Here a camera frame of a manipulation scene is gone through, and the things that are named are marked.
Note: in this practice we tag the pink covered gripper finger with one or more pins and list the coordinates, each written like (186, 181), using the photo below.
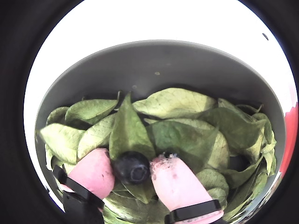
(93, 172)
(177, 186)

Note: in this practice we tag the dark blueberry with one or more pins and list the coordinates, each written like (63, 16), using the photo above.
(130, 168)

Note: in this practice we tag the pointed green leaf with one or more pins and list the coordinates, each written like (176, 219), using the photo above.
(128, 130)

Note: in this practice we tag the green leaves pile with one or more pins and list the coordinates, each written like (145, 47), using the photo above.
(182, 137)

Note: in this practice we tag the dark grey round bowl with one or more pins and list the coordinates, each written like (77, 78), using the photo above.
(149, 70)

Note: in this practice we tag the red collapsible silicone cup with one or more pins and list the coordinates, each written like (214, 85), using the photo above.
(288, 140)

